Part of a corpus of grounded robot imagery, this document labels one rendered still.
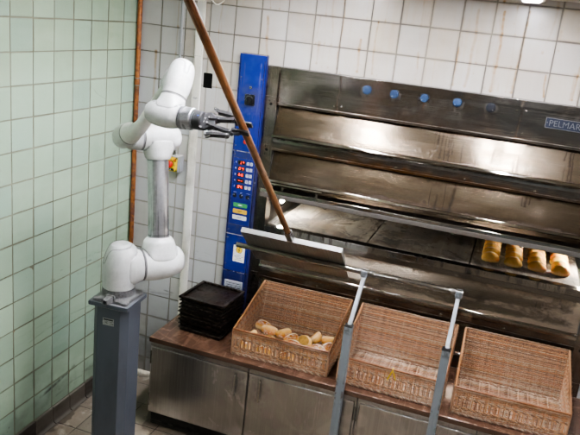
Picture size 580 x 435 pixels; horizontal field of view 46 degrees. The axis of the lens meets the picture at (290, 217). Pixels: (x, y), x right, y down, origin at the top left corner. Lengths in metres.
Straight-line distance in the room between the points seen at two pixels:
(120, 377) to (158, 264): 0.59
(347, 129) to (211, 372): 1.53
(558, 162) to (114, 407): 2.53
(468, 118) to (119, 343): 2.08
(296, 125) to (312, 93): 0.20
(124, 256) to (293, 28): 1.53
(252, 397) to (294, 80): 1.75
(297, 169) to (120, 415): 1.62
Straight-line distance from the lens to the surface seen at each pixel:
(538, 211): 3.76
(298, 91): 3.88
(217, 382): 3.91
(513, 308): 3.91
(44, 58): 3.59
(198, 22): 2.19
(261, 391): 3.82
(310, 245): 3.49
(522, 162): 3.71
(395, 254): 3.89
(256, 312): 4.11
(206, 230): 4.23
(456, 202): 3.76
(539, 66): 3.66
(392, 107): 3.75
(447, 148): 3.72
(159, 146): 3.30
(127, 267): 3.30
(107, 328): 3.42
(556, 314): 3.93
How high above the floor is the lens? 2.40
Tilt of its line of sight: 17 degrees down
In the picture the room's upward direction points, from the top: 6 degrees clockwise
